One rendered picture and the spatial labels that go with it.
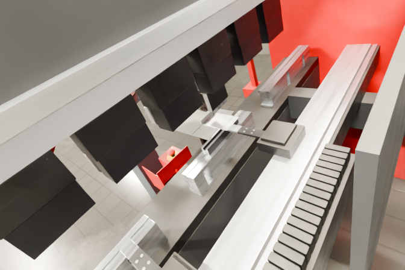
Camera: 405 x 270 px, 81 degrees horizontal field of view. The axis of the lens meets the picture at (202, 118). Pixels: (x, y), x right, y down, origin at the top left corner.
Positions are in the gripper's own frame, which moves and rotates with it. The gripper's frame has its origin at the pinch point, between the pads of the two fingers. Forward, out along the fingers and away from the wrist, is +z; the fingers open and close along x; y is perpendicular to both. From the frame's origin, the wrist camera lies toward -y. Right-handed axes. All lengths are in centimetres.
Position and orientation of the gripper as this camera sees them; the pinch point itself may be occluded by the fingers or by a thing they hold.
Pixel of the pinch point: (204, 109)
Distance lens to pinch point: 97.1
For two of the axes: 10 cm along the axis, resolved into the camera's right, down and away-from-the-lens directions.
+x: 6.1, -5.9, 5.3
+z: 7.1, 7.1, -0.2
